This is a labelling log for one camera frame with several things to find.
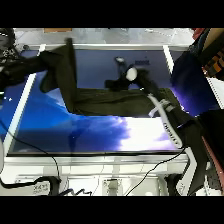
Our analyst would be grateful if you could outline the black cable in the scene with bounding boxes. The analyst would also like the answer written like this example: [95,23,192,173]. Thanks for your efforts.
[59,188,93,197]
[125,148,187,197]
[0,118,63,183]

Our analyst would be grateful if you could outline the dark green pants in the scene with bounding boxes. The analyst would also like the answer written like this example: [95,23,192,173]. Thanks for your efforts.
[39,37,184,118]

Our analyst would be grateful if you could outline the silver frame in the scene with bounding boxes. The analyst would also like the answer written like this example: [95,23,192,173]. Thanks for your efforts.
[0,43,224,197]

